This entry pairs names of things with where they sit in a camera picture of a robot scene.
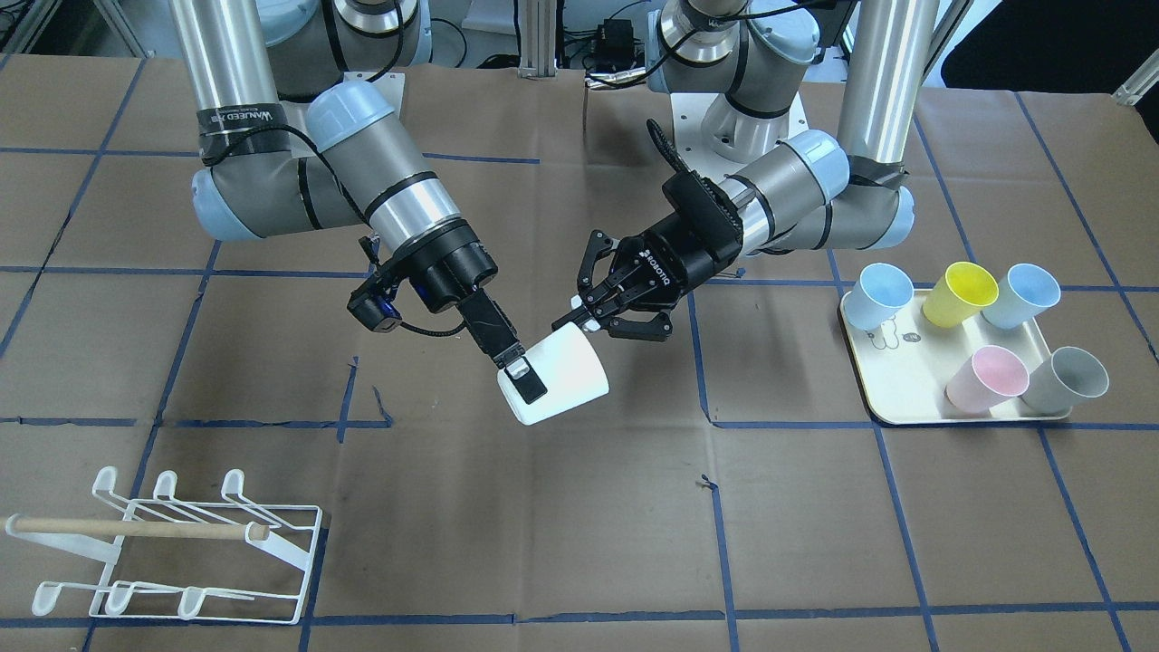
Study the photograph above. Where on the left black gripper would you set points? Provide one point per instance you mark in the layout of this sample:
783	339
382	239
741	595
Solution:
681	254

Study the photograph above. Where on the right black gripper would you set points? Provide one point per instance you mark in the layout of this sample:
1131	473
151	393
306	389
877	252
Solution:
453	270

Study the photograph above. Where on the white cup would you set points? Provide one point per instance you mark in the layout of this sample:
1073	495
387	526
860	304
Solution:
568	366

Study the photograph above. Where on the light blue cup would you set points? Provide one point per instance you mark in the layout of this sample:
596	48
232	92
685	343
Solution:
881	291
1026	290

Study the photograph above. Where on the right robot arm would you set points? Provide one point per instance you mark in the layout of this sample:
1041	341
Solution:
295	137

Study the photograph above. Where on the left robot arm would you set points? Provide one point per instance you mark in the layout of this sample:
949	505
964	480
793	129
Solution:
788	192

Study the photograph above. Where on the yellow cup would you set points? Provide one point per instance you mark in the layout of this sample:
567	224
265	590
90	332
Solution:
964	290

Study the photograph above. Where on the pink cup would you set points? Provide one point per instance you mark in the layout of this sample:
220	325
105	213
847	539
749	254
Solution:
990	376

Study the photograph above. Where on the light blue cup on tray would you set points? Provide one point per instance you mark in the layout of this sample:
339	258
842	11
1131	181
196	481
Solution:
1026	290

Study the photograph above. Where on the grey cup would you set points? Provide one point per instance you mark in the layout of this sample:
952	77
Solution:
1068	377

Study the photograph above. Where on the cream plastic tray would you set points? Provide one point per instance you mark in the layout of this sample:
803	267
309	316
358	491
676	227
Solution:
904	365

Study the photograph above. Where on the aluminium frame post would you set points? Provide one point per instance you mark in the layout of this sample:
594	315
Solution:
538	33

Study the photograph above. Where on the white wire cup rack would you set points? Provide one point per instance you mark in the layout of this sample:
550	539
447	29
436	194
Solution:
228	559

